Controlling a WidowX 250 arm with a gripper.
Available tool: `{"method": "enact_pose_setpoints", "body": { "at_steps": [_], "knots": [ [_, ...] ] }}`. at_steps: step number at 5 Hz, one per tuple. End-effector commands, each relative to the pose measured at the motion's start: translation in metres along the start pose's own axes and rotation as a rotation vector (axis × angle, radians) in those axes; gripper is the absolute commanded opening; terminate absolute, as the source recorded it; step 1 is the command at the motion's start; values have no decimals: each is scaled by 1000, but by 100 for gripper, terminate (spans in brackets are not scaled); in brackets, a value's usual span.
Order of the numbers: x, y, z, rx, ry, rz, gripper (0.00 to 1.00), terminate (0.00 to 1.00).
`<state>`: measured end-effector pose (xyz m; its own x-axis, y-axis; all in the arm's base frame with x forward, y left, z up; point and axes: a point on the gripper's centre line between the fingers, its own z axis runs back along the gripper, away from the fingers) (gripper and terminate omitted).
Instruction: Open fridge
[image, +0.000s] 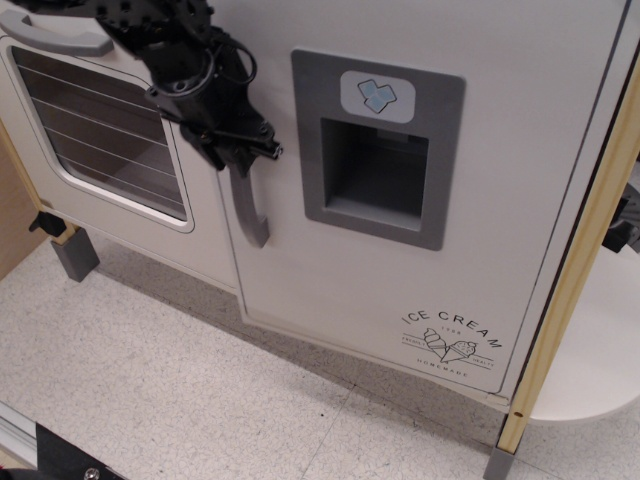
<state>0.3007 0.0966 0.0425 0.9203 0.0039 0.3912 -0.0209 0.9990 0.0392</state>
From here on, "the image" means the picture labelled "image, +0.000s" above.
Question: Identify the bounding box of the white toy kitchen cabinet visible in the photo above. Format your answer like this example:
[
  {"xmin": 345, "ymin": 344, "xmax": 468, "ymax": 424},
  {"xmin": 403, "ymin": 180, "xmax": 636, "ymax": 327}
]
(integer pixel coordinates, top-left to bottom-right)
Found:
[{"xmin": 1, "ymin": 1, "xmax": 639, "ymax": 408}]

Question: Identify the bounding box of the black clamp right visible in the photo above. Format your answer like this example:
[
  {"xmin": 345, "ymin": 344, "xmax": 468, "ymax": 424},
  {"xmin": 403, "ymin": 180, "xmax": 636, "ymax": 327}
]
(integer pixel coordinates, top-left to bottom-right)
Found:
[{"xmin": 602, "ymin": 184, "xmax": 639, "ymax": 253}]

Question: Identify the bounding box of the white oven door with window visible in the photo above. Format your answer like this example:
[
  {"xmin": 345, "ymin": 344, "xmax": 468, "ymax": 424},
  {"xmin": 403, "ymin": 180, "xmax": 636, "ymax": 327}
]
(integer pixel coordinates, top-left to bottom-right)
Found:
[{"xmin": 1, "ymin": 5, "xmax": 235, "ymax": 290}]

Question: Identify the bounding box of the light wooden post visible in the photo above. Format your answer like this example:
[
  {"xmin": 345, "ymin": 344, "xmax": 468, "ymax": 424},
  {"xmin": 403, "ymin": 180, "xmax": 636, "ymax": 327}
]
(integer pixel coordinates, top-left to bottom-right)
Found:
[
  {"xmin": 496, "ymin": 64, "xmax": 639, "ymax": 455},
  {"xmin": 1, "ymin": 124, "xmax": 80, "ymax": 244}
]

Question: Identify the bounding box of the aluminium rail bottom left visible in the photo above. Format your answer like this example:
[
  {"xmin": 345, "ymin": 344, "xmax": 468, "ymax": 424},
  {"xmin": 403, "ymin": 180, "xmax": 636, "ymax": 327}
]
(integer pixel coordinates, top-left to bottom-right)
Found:
[{"xmin": 1, "ymin": 403, "xmax": 37, "ymax": 467}]

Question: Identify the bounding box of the grey right foot cap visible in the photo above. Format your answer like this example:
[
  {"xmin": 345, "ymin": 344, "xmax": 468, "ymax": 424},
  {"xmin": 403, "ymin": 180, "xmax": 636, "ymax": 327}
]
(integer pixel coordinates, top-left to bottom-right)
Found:
[{"xmin": 483, "ymin": 447, "xmax": 515, "ymax": 480}]

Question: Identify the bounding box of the grey fridge door handle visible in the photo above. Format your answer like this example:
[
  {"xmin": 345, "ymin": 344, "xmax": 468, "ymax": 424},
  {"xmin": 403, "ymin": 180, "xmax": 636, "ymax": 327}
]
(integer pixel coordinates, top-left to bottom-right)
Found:
[{"xmin": 230, "ymin": 167, "xmax": 270, "ymax": 248}]

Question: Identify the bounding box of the white toy fridge door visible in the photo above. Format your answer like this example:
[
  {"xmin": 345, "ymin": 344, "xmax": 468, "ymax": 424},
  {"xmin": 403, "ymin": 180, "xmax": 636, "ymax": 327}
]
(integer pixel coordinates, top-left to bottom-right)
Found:
[{"xmin": 214, "ymin": 1, "xmax": 639, "ymax": 402}]

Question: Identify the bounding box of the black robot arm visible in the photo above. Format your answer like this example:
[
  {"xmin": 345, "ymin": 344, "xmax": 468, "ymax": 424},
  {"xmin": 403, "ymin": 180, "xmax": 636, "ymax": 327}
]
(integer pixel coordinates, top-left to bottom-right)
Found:
[{"xmin": 20, "ymin": 1, "xmax": 283, "ymax": 177}]

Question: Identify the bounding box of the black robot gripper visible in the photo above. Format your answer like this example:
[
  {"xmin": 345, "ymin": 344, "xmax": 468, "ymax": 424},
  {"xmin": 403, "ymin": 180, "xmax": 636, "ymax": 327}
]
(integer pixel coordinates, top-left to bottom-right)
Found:
[{"xmin": 145, "ymin": 77, "xmax": 282, "ymax": 177}]

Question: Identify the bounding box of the light wooden left post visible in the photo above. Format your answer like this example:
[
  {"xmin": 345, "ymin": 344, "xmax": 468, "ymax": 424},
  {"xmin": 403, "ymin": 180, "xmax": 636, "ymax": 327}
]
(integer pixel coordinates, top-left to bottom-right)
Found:
[{"xmin": 1, "ymin": 124, "xmax": 80, "ymax": 244}]

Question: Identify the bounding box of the grey oven door handle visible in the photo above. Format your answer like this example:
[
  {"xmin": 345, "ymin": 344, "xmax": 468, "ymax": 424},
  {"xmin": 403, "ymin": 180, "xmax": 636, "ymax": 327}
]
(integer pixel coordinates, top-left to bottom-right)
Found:
[{"xmin": 1, "ymin": 10, "xmax": 114, "ymax": 57}]

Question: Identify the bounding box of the grey ice dispenser panel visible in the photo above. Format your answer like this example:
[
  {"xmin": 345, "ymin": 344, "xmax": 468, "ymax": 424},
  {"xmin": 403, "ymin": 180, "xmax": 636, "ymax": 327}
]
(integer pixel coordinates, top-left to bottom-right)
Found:
[{"xmin": 291, "ymin": 49, "xmax": 466, "ymax": 251}]

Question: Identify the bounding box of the grey foot cap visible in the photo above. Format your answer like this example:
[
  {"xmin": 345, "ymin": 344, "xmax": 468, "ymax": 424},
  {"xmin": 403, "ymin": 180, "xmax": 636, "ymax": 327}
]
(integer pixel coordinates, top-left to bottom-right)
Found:
[
  {"xmin": 483, "ymin": 447, "xmax": 515, "ymax": 480},
  {"xmin": 51, "ymin": 228, "xmax": 100, "ymax": 282}
]

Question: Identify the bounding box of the plywood side panel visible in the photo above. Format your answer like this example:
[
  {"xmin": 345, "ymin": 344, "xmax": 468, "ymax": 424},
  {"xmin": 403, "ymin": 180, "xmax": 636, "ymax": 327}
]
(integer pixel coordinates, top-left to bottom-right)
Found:
[{"xmin": 1, "ymin": 142, "xmax": 44, "ymax": 279}]

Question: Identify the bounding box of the black clamp knob left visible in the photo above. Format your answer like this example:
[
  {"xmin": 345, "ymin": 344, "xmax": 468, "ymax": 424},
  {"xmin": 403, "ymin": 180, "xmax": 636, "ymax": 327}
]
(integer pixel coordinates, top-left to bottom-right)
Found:
[{"xmin": 28, "ymin": 211, "xmax": 67, "ymax": 238}]

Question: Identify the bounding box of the black base plate with screw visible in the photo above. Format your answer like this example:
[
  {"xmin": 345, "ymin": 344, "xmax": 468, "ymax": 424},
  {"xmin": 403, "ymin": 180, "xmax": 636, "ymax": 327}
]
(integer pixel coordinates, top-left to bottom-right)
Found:
[{"xmin": 1, "ymin": 423, "xmax": 125, "ymax": 480}]

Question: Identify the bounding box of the white round table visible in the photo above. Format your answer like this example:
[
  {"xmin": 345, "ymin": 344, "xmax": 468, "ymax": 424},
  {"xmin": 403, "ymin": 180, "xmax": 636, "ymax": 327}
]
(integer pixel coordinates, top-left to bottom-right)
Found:
[{"xmin": 530, "ymin": 246, "xmax": 639, "ymax": 425}]

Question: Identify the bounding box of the grey left foot cap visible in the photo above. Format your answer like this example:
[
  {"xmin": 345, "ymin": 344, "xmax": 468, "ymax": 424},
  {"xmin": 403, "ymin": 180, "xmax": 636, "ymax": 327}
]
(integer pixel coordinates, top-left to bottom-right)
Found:
[{"xmin": 51, "ymin": 228, "xmax": 100, "ymax": 282}]

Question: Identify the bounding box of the light wooden right post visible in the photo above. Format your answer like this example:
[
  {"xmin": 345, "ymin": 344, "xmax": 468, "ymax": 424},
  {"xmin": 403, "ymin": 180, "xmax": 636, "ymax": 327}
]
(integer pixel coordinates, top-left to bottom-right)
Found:
[{"xmin": 496, "ymin": 64, "xmax": 639, "ymax": 455}]

